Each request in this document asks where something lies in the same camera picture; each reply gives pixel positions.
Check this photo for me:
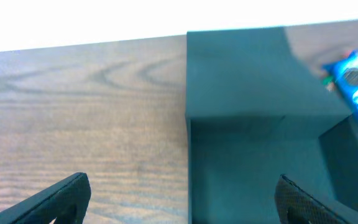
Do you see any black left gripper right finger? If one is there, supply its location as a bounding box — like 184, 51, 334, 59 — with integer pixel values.
274, 174, 358, 224

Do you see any black box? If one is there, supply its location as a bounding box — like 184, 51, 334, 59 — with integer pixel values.
185, 27, 358, 223

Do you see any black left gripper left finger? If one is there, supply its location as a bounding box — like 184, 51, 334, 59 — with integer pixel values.
0, 172, 91, 224

